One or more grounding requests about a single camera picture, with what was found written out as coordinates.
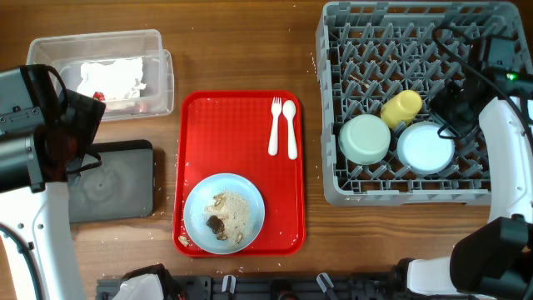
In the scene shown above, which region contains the light blue bowl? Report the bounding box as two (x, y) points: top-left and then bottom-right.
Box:
(396, 122), (455, 175)

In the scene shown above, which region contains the yellow plastic cup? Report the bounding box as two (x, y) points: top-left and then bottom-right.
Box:
(381, 90), (422, 129)

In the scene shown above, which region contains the mint green bowl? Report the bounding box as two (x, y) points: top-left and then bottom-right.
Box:
(338, 114), (391, 165)

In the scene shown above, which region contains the white plastic spoon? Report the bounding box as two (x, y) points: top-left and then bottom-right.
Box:
(282, 100), (298, 160)

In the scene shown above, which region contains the white plastic fork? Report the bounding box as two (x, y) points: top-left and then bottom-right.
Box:
(268, 97), (282, 156)

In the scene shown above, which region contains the light blue plate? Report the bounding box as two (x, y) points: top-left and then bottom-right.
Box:
(183, 173), (266, 255)

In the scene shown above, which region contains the white napkin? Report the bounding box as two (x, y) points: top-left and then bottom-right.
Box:
(77, 57), (147, 100)

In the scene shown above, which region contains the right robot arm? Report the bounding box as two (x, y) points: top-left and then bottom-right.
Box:
(397, 36), (532, 299)

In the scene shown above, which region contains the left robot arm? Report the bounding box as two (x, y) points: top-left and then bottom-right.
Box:
(1, 64), (106, 299)

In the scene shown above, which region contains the grey dishwasher rack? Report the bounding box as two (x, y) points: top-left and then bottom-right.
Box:
(316, 1), (532, 206)

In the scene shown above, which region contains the red serving tray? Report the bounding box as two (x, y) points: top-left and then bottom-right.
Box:
(172, 90), (306, 258)

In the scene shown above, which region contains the dark food scrap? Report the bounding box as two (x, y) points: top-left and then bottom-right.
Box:
(206, 215), (225, 235)

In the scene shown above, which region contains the small food crumb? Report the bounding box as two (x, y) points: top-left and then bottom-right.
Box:
(178, 235), (190, 247)

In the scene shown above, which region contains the clear plastic bin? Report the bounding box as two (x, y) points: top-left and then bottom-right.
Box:
(27, 29), (174, 121)

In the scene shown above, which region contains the black tray bin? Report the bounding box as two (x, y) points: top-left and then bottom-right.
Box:
(68, 139), (155, 223)

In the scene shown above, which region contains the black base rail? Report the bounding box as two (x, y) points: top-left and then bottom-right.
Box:
(95, 272), (409, 300)

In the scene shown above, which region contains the left black cable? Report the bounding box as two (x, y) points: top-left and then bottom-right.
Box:
(41, 64), (103, 176)

